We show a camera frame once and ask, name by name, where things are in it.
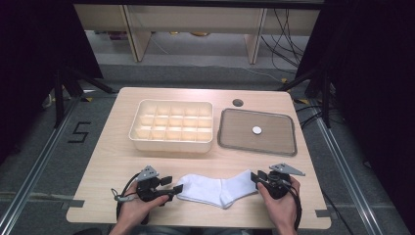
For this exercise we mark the aluminium floor rail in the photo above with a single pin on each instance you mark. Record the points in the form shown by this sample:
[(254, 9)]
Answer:
[(345, 173), (36, 169)]

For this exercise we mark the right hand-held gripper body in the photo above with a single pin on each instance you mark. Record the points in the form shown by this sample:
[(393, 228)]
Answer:
[(277, 186)]

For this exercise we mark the cream compartment storage box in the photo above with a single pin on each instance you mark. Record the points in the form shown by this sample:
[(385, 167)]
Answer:
[(173, 125)]

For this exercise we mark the person's left hand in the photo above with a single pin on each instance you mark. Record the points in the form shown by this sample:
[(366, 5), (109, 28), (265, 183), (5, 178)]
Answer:
[(135, 210)]

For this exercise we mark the black metal stand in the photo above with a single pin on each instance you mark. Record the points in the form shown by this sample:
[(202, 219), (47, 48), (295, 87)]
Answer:
[(326, 98), (59, 98)]

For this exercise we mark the yellow round object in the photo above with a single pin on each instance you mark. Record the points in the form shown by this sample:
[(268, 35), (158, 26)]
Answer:
[(199, 33)]

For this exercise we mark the person's right hand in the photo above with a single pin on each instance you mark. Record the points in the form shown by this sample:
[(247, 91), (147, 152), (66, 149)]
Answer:
[(282, 210)]

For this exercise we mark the dark round table grommet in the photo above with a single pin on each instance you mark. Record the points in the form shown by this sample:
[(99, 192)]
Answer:
[(238, 103)]

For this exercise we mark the black curtain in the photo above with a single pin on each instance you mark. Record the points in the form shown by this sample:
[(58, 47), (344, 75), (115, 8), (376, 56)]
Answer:
[(375, 81), (32, 65)]

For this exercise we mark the purple object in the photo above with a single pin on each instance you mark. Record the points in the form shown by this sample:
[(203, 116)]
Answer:
[(117, 35)]

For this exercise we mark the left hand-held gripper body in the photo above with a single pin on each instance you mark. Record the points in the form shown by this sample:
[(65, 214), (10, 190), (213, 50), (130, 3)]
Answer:
[(148, 191)]

